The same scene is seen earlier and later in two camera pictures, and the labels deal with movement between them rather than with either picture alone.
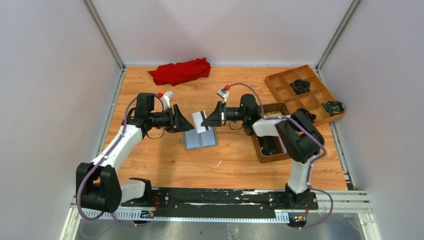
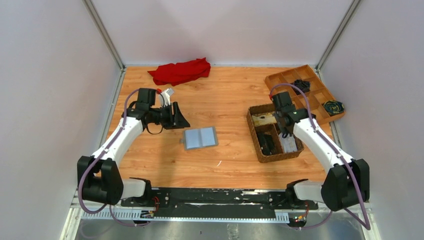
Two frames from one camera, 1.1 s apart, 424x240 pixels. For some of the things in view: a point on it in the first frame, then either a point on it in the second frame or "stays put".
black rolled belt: [300, 86] stays put
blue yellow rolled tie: [333, 107] stays put
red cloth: [173, 74] stays put
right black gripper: [222, 113] -> [284, 128]
